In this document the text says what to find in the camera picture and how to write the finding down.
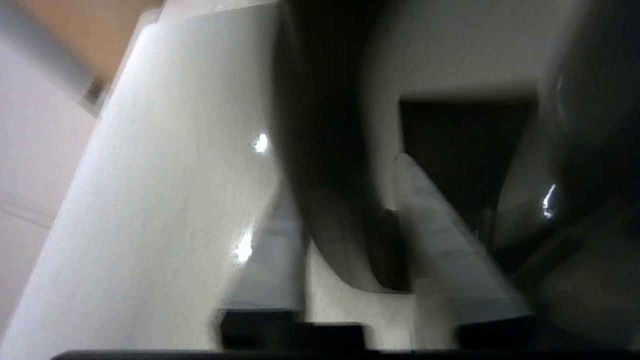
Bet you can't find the light wooden door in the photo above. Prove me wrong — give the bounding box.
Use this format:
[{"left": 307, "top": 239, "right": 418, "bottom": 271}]
[{"left": 10, "top": 0, "right": 166, "bottom": 101}]

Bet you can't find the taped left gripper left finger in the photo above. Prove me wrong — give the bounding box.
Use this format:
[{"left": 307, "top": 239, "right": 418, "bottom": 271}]
[{"left": 217, "top": 185, "right": 368, "bottom": 351}]

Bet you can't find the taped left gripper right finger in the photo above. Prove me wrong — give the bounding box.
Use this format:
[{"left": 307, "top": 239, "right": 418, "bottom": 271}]
[{"left": 390, "top": 152, "right": 538, "bottom": 351}]

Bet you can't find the black rectangular serving tray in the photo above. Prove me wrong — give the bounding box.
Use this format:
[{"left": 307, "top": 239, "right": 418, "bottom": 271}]
[{"left": 397, "top": 95, "right": 541, "bottom": 236}]

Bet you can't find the white storage cabinet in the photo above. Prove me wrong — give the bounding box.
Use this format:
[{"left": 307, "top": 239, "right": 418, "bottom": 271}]
[{"left": 0, "top": 30, "right": 101, "bottom": 331}]

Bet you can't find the black electric kettle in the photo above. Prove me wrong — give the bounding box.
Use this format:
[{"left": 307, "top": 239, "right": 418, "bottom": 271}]
[{"left": 272, "top": 0, "right": 640, "bottom": 351}]

